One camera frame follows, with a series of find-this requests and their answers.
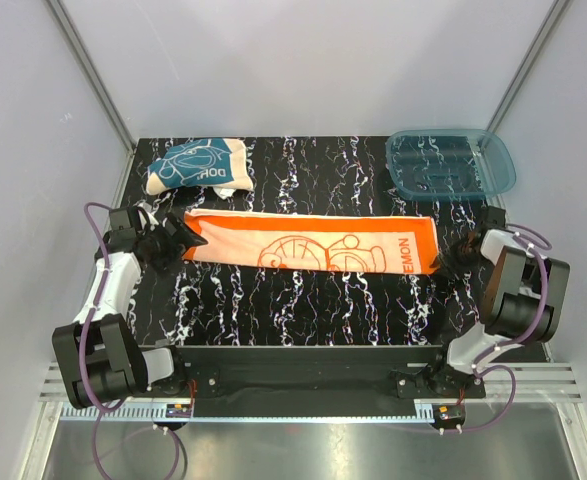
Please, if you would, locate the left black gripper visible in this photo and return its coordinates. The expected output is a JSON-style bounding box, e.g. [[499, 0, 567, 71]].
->
[[139, 211, 206, 278]]

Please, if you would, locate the orange Doraemon towel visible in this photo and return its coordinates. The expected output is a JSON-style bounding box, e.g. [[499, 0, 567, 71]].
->
[[184, 209, 439, 275]]

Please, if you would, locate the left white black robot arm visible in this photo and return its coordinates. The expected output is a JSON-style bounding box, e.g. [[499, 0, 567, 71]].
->
[[52, 206, 207, 413]]

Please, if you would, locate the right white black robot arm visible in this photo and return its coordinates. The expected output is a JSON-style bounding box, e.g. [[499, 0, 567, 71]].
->
[[426, 206, 570, 397]]

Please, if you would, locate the teal Doraemon towel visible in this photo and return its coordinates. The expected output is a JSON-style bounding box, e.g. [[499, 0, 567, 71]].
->
[[145, 138, 254, 199]]

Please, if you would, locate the blue transparent plastic tray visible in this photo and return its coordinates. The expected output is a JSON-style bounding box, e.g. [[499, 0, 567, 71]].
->
[[385, 128, 517, 201]]

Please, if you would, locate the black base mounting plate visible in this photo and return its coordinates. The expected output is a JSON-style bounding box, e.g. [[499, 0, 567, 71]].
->
[[145, 346, 486, 423]]

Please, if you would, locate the aluminium rail frame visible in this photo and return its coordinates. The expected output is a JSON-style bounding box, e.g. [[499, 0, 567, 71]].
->
[[39, 362, 582, 403]]

